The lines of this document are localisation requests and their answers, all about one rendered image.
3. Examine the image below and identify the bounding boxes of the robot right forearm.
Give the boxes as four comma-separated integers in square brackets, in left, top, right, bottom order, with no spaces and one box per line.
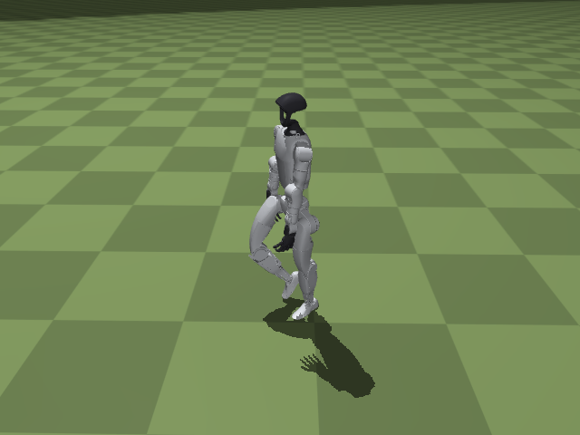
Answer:
[267,166,280,196]

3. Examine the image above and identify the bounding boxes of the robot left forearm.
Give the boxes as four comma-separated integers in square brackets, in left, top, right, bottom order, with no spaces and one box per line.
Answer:
[285,188,303,234]

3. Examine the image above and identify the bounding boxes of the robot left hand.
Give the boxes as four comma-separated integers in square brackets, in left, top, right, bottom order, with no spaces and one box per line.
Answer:
[273,225,296,252]

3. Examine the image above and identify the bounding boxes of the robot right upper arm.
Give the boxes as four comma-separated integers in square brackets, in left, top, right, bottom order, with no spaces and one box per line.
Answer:
[268,125,283,171]

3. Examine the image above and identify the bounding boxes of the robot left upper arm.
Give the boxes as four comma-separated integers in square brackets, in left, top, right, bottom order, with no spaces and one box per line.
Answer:
[285,141,313,199]

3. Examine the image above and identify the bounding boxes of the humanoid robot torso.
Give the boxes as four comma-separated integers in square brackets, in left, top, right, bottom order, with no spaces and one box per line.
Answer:
[275,127,312,218]

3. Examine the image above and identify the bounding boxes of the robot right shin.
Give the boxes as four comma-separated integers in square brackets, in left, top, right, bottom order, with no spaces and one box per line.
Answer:
[249,249,293,284]

